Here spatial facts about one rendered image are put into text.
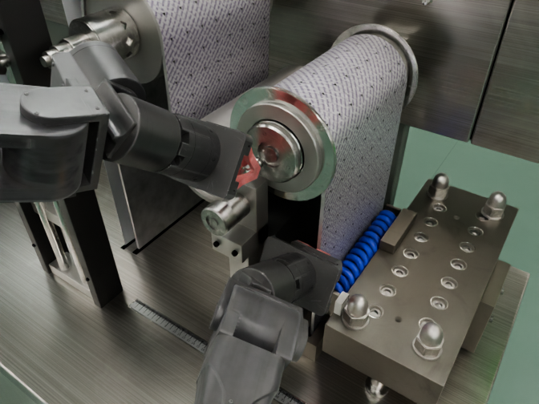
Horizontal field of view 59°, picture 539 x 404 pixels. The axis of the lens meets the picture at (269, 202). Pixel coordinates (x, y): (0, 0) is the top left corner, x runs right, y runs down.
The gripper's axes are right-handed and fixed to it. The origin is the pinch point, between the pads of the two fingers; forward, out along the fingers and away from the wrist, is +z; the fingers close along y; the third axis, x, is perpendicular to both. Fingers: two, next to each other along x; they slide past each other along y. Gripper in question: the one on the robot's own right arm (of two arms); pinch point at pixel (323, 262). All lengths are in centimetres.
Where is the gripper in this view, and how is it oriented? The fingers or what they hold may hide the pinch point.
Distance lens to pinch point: 67.3
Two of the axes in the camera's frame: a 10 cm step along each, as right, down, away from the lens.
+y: 8.3, 3.5, -4.4
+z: 4.9, -0.6, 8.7
